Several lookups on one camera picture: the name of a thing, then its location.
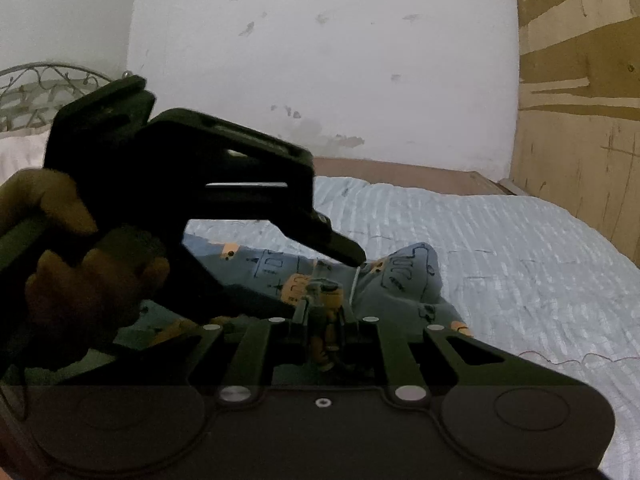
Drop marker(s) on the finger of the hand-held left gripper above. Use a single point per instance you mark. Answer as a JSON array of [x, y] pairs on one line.
[[345, 250]]

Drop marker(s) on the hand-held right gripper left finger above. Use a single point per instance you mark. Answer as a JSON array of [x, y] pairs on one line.
[[302, 317]]

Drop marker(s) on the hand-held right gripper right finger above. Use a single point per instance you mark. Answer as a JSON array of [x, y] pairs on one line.
[[345, 327]]

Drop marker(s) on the blue pants with orange print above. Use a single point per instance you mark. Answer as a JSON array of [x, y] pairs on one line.
[[400, 285]]

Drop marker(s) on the person's left hand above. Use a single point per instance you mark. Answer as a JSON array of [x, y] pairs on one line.
[[100, 285]]

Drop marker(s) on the cream rolled comforter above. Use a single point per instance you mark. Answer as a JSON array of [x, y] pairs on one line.
[[20, 157]]

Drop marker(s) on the metal scrollwork headboard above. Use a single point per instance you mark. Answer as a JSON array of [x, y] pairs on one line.
[[30, 95]]

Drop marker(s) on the plywood wardrobe panel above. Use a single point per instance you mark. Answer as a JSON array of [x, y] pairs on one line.
[[580, 110]]

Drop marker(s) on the wooden bed frame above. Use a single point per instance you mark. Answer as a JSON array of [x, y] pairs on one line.
[[400, 172]]

